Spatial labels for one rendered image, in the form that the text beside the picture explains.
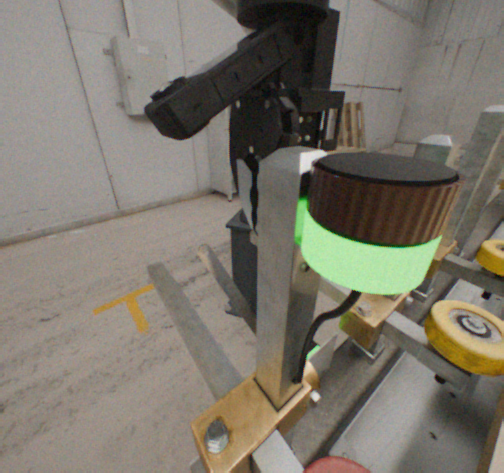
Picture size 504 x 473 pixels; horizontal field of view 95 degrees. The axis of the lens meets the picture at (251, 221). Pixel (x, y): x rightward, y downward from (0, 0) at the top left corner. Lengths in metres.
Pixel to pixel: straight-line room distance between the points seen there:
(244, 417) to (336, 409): 0.24
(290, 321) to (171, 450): 1.07
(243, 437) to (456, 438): 0.45
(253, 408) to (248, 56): 0.30
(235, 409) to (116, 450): 1.03
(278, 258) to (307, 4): 0.17
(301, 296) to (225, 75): 0.16
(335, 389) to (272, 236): 0.39
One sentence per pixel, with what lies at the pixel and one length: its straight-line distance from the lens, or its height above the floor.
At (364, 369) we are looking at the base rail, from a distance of 0.54.
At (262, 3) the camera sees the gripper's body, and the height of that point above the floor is 1.20.
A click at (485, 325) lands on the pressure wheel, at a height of 0.90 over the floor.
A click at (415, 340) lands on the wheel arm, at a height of 0.85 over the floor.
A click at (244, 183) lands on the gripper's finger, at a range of 0.25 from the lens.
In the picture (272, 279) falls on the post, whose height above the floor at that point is 1.02.
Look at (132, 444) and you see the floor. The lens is 1.28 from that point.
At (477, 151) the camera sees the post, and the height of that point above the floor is 1.06.
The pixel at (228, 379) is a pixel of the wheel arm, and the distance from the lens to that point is 0.31.
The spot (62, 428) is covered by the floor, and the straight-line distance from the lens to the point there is 1.43.
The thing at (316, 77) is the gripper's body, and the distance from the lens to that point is 0.25.
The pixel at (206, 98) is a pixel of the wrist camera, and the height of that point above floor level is 1.14.
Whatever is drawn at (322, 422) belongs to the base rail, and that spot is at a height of 0.70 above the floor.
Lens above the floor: 1.14
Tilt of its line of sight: 27 degrees down
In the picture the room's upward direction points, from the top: straight up
